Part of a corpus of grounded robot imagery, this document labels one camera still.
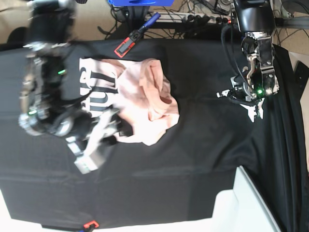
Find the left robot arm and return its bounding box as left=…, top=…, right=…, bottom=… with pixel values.
left=217, top=0, right=280, bottom=122

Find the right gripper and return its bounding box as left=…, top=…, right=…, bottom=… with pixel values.
left=66, top=107, right=133, bottom=174

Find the blue handled bar clamp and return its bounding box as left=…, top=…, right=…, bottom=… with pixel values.
left=114, top=13, right=161, bottom=58

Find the small red black clamp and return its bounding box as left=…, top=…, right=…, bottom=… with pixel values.
left=83, top=220, right=99, bottom=229

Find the black table cloth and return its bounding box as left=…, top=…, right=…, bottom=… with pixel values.
left=0, top=39, right=309, bottom=232

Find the blue plastic box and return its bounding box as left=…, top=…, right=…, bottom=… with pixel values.
left=108, top=0, right=174, bottom=6

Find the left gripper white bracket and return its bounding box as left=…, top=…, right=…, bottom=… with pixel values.
left=216, top=84, right=265, bottom=123

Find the light pink T-shirt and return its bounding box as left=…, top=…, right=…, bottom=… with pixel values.
left=79, top=58, right=180, bottom=146

